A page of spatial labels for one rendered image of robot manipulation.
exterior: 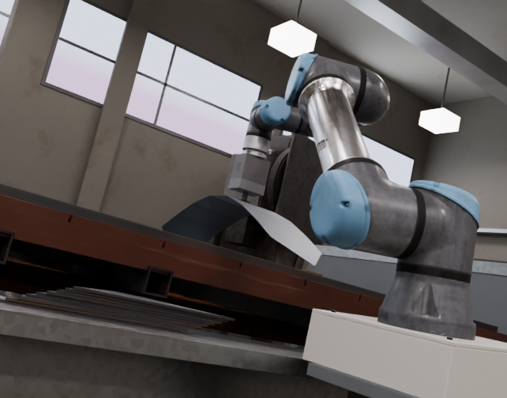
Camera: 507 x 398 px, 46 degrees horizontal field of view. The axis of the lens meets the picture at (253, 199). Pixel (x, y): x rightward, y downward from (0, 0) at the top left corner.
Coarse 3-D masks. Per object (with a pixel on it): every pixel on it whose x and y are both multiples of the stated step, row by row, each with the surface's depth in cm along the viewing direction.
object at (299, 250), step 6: (276, 240) 144; (282, 240) 146; (288, 246) 144; (294, 246) 147; (300, 246) 149; (294, 252) 143; (300, 252) 145; (306, 252) 148; (312, 252) 151; (318, 252) 153; (312, 258) 146; (318, 258) 149
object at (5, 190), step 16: (0, 192) 95; (16, 192) 97; (64, 208) 102; (80, 208) 103; (112, 224) 107; (128, 224) 109; (176, 240) 115; (192, 240) 117; (224, 256) 122; (240, 256) 124; (288, 272) 132; (304, 272) 135; (352, 288) 145
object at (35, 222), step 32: (0, 224) 91; (32, 224) 94; (64, 224) 97; (96, 224) 100; (96, 256) 100; (128, 256) 104; (160, 256) 108; (192, 256) 112; (224, 288) 116; (256, 288) 121; (288, 288) 127; (320, 288) 132
